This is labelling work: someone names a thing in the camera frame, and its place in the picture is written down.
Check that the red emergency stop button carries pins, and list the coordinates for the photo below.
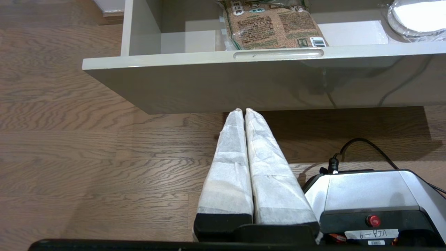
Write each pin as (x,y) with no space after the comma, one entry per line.
(373,221)

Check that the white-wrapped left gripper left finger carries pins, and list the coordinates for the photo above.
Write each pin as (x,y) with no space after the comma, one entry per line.
(228,174)

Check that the bagged white slippers showing soles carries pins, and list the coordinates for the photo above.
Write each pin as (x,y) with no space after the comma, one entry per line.
(418,17)

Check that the white handwritten label sticker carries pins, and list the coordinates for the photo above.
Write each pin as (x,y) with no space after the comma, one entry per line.
(371,234)

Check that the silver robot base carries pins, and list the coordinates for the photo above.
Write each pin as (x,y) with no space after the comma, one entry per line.
(362,191)

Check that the wide cream cabinet drawer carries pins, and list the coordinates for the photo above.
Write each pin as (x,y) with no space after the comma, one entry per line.
(209,83)

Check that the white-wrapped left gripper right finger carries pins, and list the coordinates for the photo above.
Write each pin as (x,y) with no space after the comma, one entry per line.
(275,181)

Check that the brown printed snack packet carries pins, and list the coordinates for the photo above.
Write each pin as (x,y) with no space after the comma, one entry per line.
(271,28)

